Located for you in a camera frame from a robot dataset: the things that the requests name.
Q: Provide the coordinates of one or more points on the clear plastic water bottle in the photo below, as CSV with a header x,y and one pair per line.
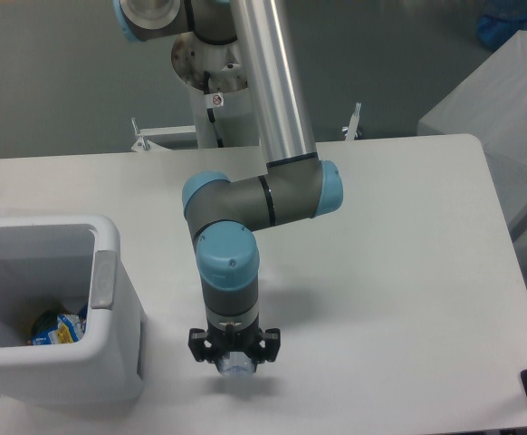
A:
x,y
235,364

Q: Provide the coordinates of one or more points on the white trash can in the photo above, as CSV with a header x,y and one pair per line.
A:
x,y
67,262

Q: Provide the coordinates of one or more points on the white base bracket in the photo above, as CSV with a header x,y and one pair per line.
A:
x,y
164,136

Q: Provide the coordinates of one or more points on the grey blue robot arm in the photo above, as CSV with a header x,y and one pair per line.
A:
x,y
222,215

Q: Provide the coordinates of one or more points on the blue plastic bag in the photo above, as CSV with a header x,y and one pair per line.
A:
x,y
499,21

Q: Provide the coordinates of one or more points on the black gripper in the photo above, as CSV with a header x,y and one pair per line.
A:
x,y
260,346

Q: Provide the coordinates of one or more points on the grey cabinet at right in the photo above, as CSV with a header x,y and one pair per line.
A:
x,y
491,104

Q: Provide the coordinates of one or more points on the colourful snack wrapper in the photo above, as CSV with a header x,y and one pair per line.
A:
x,y
71,328

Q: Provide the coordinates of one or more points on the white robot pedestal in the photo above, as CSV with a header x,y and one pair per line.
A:
x,y
216,81

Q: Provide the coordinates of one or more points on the green bottle in bin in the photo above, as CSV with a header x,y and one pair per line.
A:
x,y
46,322

